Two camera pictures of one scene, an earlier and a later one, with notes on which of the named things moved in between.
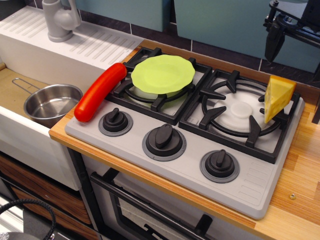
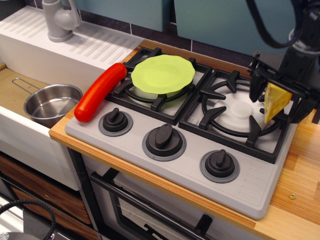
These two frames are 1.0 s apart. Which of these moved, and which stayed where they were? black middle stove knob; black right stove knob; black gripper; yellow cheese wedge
Moved: black gripper
Stayed: yellow cheese wedge; black middle stove knob; black right stove knob
